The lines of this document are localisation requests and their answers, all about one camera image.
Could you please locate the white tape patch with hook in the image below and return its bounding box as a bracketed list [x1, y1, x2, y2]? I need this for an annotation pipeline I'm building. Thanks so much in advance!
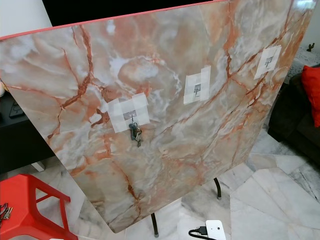
[183, 66, 212, 105]
[107, 93, 151, 133]
[254, 45, 282, 80]

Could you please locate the black phone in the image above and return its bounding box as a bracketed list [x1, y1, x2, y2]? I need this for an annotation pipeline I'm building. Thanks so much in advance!
[8, 102, 26, 119]

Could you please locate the black low TV cabinet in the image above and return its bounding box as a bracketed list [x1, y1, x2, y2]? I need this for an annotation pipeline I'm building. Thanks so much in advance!
[0, 90, 55, 176]

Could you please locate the red plastic stool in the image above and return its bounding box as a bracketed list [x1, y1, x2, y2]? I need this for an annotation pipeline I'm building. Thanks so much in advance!
[0, 174, 79, 240]

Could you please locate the key bunch with red tag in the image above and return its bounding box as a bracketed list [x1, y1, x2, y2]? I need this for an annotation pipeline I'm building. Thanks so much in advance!
[0, 202, 14, 222]

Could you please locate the dark grey key bunch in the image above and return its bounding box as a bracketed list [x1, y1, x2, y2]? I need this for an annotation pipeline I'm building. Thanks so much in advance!
[128, 122, 142, 147]

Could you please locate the black television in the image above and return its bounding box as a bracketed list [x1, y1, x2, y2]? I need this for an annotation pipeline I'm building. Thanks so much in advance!
[42, 0, 227, 27]

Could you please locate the black metal table leg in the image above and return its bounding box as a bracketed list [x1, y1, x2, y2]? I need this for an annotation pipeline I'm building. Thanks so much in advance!
[214, 177, 223, 200]
[151, 213, 159, 237]

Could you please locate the marble pattern folding table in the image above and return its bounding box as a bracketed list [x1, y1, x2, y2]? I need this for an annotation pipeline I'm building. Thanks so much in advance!
[0, 0, 318, 234]

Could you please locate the black sofa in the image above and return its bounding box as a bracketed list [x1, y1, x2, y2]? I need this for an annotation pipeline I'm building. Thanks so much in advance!
[267, 75, 320, 153]

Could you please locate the red cushion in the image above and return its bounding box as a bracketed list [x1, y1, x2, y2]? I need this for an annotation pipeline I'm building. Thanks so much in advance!
[301, 65, 320, 128]

